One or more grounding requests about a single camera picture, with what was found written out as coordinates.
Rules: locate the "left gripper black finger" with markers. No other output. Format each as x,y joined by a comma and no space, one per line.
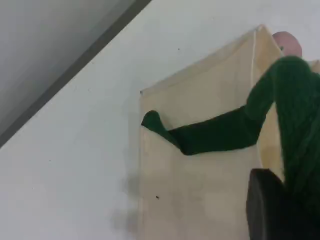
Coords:
270,215

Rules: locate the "pink peach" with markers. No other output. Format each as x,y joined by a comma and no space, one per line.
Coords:
290,43

